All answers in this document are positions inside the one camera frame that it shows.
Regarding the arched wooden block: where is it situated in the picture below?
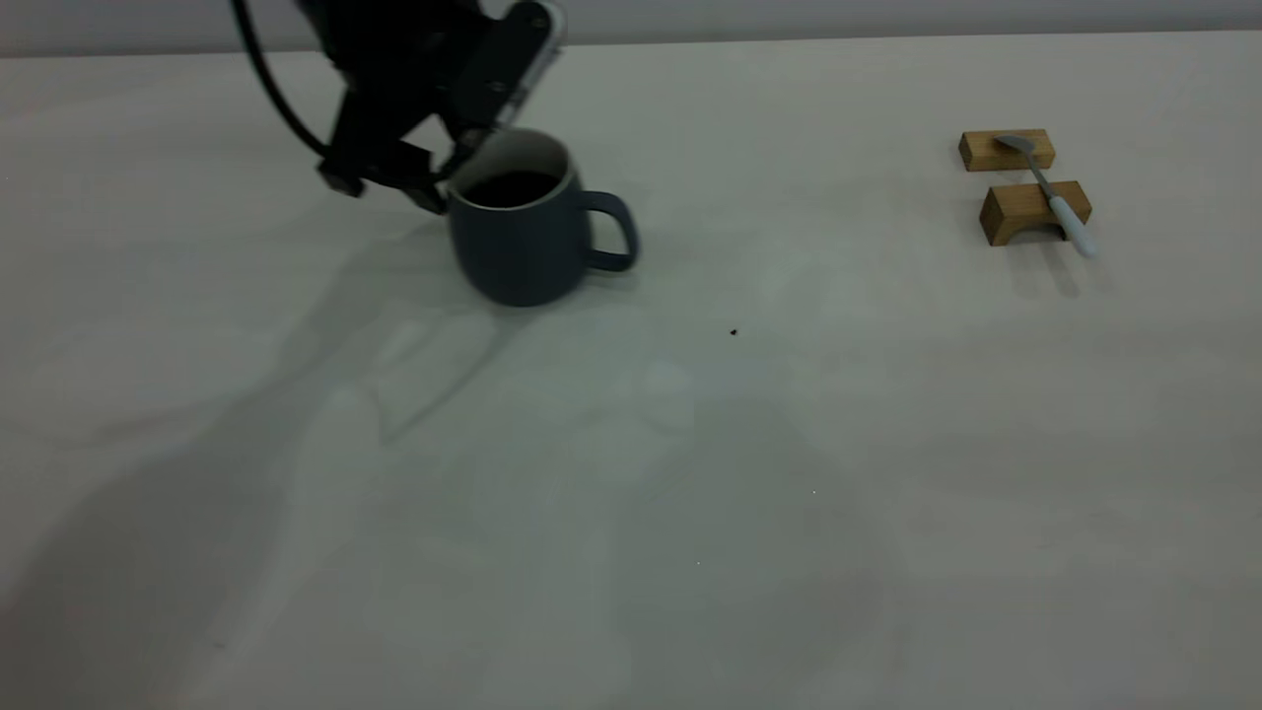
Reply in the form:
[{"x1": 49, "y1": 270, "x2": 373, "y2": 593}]
[{"x1": 979, "y1": 180, "x2": 1092, "y2": 248}]

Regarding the metal spoon with white handle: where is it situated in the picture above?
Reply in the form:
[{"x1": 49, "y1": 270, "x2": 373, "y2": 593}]
[{"x1": 994, "y1": 134, "x2": 1099, "y2": 259}]

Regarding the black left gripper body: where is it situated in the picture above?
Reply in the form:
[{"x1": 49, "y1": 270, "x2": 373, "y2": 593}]
[{"x1": 296, "y1": 0, "x2": 486, "y2": 151}]

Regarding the dark grey mug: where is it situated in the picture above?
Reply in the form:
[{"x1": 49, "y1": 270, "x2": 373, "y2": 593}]
[{"x1": 447, "y1": 128, "x2": 641, "y2": 308}]

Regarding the flat rectangular wooden block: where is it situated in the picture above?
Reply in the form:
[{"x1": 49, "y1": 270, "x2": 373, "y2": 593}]
[{"x1": 958, "y1": 129, "x2": 1056, "y2": 173}]

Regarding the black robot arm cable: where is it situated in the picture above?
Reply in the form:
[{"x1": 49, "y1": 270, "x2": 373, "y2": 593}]
[{"x1": 230, "y1": 0, "x2": 334, "y2": 161}]

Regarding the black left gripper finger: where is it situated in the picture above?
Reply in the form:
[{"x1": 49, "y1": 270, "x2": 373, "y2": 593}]
[
  {"x1": 317, "y1": 144, "x2": 451, "y2": 215},
  {"x1": 438, "y1": 0, "x2": 569, "y2": 179}
]

